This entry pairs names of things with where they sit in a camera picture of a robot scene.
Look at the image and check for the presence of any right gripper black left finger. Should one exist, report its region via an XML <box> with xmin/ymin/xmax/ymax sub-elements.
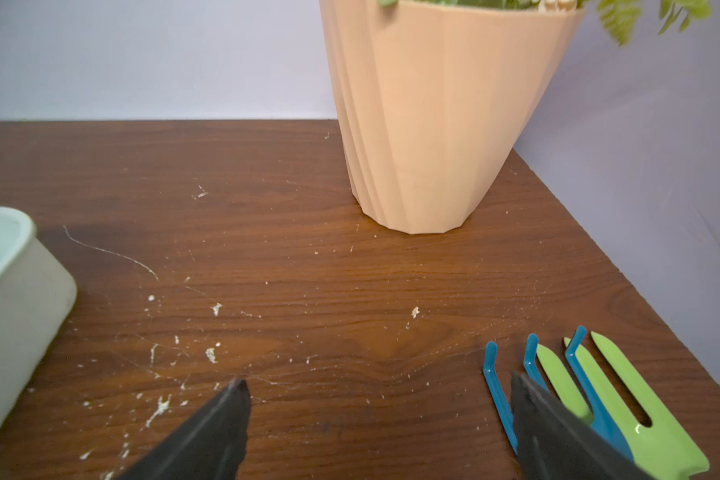
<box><xmin>120</xmin><ymin>379</ymin><xmax>252</xmax><ymax>479</ymax></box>

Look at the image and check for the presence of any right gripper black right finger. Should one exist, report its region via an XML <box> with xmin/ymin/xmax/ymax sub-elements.
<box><xmin>510</xmin><ymin>372</ymin><xmax>651</xmax><ymax>479</ymax></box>

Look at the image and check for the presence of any white storage tray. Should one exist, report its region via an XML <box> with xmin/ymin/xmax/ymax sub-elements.
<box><xmin>0</xmin><ymin>207</ymin><xmax>78</xmax><ymax>428</ymax></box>

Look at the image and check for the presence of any green garden fork tool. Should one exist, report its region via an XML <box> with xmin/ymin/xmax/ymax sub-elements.
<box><xmin>535</xmin><ymin>331</ymin><xmax>711</xmax><ymax>480</ymax></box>

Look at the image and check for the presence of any peach ribbed flower pot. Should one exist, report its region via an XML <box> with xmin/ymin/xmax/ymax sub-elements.
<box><xmin>320</xmin><ymin>1</ymin><xmax>586</xmax><ymax>234</ymax></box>

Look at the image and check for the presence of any green artificial flower plant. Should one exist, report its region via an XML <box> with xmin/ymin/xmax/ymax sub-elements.
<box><xmin>377</xmin><ymin>0</ymin><xmax>714</xmax><ymax>47</ymax></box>

